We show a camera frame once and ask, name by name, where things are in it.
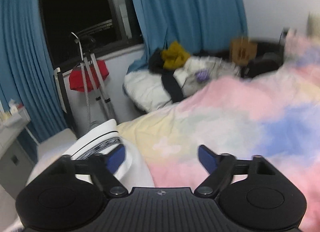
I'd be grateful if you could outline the white sweatshirt with black stripe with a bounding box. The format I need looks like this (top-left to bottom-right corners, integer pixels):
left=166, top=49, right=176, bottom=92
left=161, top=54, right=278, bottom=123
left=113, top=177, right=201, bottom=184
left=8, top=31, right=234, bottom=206
left=27, top=119, right=155, bottom=191

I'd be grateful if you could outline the white desk with drawers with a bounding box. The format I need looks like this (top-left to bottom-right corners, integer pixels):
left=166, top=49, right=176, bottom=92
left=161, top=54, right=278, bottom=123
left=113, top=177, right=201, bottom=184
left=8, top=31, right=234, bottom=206
left=1, top=106, right=35, bottom=199

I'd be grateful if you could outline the white pillow pile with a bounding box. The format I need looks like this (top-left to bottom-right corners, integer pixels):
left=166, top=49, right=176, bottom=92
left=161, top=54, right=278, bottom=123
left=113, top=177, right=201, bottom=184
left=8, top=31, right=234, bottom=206
left=124, top=56, right=240, bottom=112

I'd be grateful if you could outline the blue curtain left of window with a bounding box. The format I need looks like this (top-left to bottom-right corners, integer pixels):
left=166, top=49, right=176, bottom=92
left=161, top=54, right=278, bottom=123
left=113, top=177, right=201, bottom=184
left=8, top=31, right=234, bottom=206
left=1, top=0, right=67, bottom=142

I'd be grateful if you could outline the blue curtain of window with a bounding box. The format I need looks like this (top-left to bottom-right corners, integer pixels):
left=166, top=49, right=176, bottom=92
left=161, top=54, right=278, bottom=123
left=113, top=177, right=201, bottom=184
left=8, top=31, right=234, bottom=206
left=1, top=0, right=67, bottom=142
left=128, top=0, right=248, bottom=72

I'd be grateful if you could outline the brown cardboard box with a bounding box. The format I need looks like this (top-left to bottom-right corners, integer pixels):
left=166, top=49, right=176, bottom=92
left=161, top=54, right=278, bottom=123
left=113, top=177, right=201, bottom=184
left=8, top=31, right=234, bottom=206
left=229, top=37, right=258, bottom=66

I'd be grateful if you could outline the mustard yellow garment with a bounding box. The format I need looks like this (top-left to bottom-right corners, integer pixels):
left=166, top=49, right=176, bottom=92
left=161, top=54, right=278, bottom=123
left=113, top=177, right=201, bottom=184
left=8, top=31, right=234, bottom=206
left=161, top=41, right=191, bottom=70

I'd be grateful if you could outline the black bag by bed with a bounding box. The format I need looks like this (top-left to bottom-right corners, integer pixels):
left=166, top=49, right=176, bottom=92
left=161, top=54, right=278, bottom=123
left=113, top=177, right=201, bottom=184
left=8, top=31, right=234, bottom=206
left=240, top=41, right=284, bottom=79

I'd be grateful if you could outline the dark window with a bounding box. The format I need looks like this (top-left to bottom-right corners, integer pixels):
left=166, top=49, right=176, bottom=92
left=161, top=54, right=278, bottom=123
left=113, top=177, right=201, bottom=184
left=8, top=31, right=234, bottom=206
left=40, top=0, right=143, bottom=67

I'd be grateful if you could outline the blue curtain right of window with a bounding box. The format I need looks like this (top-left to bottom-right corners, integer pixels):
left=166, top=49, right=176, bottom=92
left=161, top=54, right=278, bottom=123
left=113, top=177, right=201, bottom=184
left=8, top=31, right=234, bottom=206
left=128, top=0, right=248, bottom=72

